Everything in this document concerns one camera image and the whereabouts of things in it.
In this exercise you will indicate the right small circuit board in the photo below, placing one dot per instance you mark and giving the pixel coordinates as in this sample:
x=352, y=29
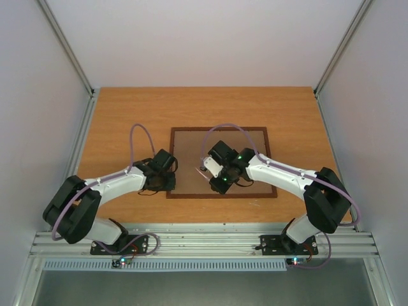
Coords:
x=296, y=261

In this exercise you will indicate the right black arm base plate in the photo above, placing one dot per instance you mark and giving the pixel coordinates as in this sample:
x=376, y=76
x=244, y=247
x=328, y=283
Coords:
x=273, y=245

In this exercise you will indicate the left aluminium corner post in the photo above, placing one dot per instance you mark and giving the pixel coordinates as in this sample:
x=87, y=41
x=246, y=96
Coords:
x=59, y=34

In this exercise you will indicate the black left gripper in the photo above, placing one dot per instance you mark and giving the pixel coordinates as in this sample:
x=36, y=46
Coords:
x=171, y=187

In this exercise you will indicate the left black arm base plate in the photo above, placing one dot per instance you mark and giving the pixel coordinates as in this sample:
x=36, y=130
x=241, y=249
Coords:
x=125, y=245

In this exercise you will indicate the small circuit board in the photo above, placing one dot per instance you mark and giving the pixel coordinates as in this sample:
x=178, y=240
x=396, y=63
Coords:
x=122, y=262
x=296, y=261

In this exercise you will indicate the grey slotted cable duct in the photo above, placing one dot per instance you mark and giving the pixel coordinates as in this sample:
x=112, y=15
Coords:
x=166, y=265

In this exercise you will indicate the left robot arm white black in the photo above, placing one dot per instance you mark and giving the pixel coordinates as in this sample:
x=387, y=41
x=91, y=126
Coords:
x=72, y=212

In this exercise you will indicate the left small circuit board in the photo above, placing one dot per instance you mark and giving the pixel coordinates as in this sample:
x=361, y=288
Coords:
x=122, y=262

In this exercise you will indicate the aluminium rail base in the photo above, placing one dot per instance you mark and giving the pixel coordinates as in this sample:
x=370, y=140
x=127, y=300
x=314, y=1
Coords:
x=214, y=240

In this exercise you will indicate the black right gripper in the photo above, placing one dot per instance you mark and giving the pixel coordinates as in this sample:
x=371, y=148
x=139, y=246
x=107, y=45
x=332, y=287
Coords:
x=216, y=183

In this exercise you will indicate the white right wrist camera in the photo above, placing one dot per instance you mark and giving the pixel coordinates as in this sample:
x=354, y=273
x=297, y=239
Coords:
x=211, y=165

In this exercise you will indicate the right aluminium corner post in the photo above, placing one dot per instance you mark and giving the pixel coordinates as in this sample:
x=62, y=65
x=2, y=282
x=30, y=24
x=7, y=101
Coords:
x=345, y=40

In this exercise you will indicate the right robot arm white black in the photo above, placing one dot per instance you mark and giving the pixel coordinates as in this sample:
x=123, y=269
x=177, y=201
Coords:
x=323, y=193

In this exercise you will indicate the aluminium corner post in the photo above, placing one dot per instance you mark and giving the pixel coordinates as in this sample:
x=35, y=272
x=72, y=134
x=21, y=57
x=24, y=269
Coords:
x=345, y=40
x=59, y=34

